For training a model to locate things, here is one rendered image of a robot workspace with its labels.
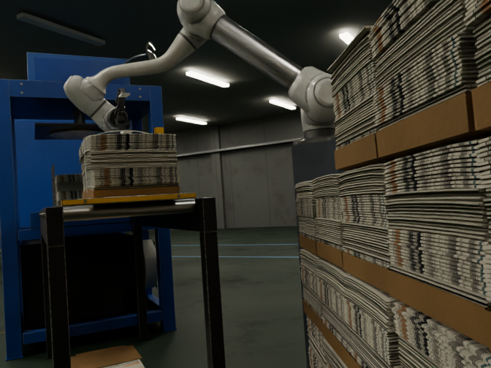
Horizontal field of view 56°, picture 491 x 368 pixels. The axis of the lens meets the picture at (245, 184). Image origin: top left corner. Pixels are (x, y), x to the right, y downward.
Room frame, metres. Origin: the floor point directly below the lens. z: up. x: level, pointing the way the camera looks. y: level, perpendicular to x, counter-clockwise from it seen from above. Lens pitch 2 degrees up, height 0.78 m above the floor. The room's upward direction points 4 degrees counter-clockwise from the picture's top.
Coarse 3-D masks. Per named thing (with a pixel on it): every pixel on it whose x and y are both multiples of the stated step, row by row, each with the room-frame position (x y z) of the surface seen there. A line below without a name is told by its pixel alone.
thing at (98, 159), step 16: (96, 144) 1.47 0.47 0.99; (112, 144) 1.49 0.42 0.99; (128, 144) 1.51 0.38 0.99; (144, 144) 1.54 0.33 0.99; (160, 144) 1.56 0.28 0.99; (96, 160) 1.47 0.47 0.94; (112, 160) 1.49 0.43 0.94; (128, 160) 1.51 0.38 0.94; (144, 160) 1.53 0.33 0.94; (160, 160) 1.55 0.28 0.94; (176, 160) 1.58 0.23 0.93; (96, 176) 1.47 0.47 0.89; (112, 176) 1.49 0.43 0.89; (128, 176) 1.51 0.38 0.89; (144, 176) 1.54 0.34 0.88; (160, 176) 1.56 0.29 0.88; (176, 176) 1.59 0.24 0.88
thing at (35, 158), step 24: (24, 120) 4.68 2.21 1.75; (48, 120) 4.78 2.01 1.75; (72, 120) 4.96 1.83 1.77; (24, 144) 4.67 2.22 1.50; (48, 144) 4.77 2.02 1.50; (72, 144) 4.87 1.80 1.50; (24, 168) 4.67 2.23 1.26; (48, 168) 4.76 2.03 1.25; (72, 168) 4.86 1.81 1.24; (24, 192) 4.66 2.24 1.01; (48, 192) 4.76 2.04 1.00; (24, 216) 4.66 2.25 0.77; (24, 240) 4.65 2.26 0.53
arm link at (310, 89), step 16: (192, 0) 1.69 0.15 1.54; (208, 0) 1.71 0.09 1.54; (192, 16) 1.70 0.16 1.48; (208, 16) 1.72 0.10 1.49; (224, 16) 1.76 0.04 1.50; (192, 32) 1.82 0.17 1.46; (208, 32) 1.76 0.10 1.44; (224, 32) 1.74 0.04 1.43; (240, 32) 1.74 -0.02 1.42; (240, 48) 1.75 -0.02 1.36; (256, 48) 1.74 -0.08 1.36; (272, 48) 1.75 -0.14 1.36; (256, 64) 1.76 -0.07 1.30; (272, 64) 1.74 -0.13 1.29; (288, 64) 1.73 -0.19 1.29; (288, 80) 1.74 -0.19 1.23; (304, 80) 1.70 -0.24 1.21; (320, 80) 1.66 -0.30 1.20; (304, 96) 1.71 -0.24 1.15; (320, 96) 1.65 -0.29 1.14; (320, 112) 1.70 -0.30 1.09
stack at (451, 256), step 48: (336, 192) 1.08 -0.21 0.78; (384, 192) 0.78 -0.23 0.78; (432, 192) 0.60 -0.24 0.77; (480, 192) 0.50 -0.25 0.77; (336, 240) 1.11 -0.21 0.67; (384, 240) 0.79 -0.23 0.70; (432, 240) 0.61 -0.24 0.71; (480, 240) 0.50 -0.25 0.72; (336, 288) 1.13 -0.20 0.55; (480, 288) 0.50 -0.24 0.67; (336, 336) 1.19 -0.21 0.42; (384, 336) 0.80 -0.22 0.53; (432, 336) 0.62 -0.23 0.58
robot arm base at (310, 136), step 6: (306, 132) 1.94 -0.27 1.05; (312, 132) 1.91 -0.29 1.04; (318, 132) 1.90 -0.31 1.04; (324, 132) 1.89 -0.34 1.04; (330, 132) 1.90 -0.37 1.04; (306, 138) 1.93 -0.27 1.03; (312, 138) 1.91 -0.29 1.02; (318, 138) 1.89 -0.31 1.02; (324, 138) 1.88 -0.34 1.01; (330, 138) 1.86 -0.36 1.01; (294, 144) 2.02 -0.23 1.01; (300, 144) 1.93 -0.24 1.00
